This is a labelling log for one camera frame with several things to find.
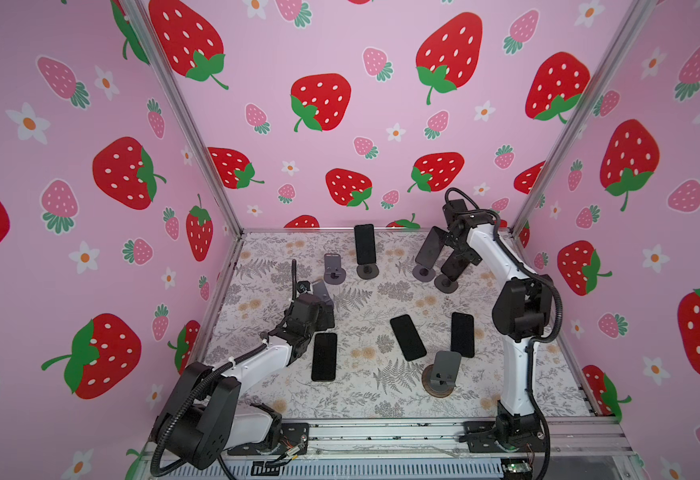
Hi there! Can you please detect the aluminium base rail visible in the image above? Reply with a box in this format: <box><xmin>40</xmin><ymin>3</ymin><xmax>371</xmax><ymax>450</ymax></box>
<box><xmin>133</xmin><ymin>416</ymin><xmax>645</xmax><ymax>480</ymax></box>

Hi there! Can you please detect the grey phone stand front left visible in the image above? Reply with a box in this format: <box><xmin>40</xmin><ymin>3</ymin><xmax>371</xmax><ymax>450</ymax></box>
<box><xmin>311</xmin><ymin>280</ymin><xmax>332</xmax><ymax>303</ymax></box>

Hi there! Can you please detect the grey stand right back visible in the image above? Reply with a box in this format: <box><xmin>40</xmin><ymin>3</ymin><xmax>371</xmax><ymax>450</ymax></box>
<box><xmin>412</xmin><ymin>265</ymin><xmax>436</xmax><ymax>283</ymax></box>

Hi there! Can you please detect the dark grey stand centre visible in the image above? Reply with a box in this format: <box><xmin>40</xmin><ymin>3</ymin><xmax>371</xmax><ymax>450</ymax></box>
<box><xmin>356</xmin><ymin>263</ymin><xmax>379</xmax><ymax>280</ymax></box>

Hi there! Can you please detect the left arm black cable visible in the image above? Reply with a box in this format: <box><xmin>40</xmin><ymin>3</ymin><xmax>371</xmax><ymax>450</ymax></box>
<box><xmin>148</xmin><ymin>259</ymin><xmax>303</xmax><ymax>478</ymax></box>

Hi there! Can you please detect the grey stand wooden base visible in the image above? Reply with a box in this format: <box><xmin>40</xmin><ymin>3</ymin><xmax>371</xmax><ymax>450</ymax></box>
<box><xmin>422</xmin><ymin>351</ymin><xmax>462</xmax><ymax>399</ymax></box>

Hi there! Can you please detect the black smartphone front stand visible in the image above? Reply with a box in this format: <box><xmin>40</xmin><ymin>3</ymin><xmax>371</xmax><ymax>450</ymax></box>
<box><xmin>390</xmin><ymin>314</ymin><xmax>427</xmax><ymax>361</ymax></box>

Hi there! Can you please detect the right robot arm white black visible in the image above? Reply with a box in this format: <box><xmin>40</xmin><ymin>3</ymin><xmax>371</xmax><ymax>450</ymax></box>
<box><xmin>434</xmin><ymin>200</ymin><xmax>555</xmax><ymax>451</ymax></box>

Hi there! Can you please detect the grey stand far right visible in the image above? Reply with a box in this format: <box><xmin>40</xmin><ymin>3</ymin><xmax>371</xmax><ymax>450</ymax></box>
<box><xmin>433</xmin><ymin>274</ymin><xmax>459</xmax><ymax>294</ymax></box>

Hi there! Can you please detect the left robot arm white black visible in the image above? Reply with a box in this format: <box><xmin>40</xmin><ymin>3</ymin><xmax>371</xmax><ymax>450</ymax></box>
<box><xmin>150</xmin><ymin>293</ymin><xmax>335</xmax><ymax>477</ymax></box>

